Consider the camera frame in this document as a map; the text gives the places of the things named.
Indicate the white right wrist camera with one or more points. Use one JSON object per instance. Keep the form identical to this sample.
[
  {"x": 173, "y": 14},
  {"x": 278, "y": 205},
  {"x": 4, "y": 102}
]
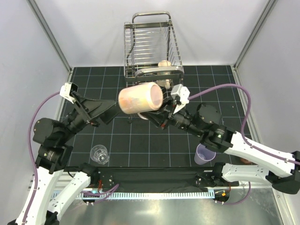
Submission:
[{"x": 180, "y": 95}]

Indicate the pink ceramic mug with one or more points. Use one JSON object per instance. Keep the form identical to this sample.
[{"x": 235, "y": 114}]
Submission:
[{"x": 245, "y": 161}]

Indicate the clear glass tumbler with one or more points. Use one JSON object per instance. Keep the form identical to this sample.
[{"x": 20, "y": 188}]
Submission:
[{"x": 99, "y": 154}]

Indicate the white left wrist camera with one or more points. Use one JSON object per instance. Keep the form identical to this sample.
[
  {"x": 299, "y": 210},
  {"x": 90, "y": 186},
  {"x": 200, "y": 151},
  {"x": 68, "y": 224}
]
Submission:
[{"x": 66, "y": 91}]

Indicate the lilac plastic cup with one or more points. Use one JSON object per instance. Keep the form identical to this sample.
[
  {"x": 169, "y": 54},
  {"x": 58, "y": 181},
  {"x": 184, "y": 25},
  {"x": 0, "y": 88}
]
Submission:
[{"x": 203, "y": 155}]

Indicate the right aluminium frame post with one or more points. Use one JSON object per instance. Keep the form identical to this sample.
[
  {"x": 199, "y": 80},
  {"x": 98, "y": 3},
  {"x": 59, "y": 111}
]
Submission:
[{"x": 255, "y": 31}]

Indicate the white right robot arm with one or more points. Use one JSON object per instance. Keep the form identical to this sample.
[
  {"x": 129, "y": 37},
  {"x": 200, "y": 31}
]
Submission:
[{"x": 270, "y": 166}]

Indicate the aluminium frame post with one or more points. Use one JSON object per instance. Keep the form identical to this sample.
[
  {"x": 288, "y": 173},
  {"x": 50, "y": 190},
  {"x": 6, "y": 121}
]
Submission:
[
  {"x": 255, "y": 31},
  {"x": 47, "y": 30}
]

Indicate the white slotted cable duct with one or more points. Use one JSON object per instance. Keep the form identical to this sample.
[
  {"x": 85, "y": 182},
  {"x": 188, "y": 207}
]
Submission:
[{"x": 145, "y": 196}]

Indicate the beige patterned ceramic mug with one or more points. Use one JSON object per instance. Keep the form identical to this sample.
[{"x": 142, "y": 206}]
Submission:
[{"x": 165, "y": 82}]

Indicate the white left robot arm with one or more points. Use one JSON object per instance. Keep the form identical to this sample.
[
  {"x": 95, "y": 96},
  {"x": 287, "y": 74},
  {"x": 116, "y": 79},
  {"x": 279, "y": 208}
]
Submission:
[{"x": 53, "y": 156}]

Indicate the left aluminium frame post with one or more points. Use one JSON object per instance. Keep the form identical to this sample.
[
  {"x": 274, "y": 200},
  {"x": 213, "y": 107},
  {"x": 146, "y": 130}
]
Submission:
[{"x": 47, "y": 30}]

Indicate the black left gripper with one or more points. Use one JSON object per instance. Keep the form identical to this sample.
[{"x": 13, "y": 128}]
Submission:
[{"x": 94, "y": 108}]

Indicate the tan mug lilac inside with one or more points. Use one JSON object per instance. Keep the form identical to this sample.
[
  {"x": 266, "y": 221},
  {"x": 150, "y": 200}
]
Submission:
[{"x": 140, "y": 98}]

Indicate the steel wire dish rack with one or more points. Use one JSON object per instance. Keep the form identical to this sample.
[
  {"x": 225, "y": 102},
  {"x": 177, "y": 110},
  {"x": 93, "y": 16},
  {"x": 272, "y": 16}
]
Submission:
[{"x": 148, "y": 39}]

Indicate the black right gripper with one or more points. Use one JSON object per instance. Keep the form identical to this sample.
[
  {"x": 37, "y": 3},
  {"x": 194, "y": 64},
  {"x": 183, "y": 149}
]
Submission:
[{"x": 158, "y": 118}]

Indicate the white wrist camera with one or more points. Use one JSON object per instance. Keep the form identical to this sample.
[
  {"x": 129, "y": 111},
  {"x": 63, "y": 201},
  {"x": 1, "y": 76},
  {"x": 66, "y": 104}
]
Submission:
[
  {"x": 66, "y": 91},
  {"x": 180, "y": 95}
]

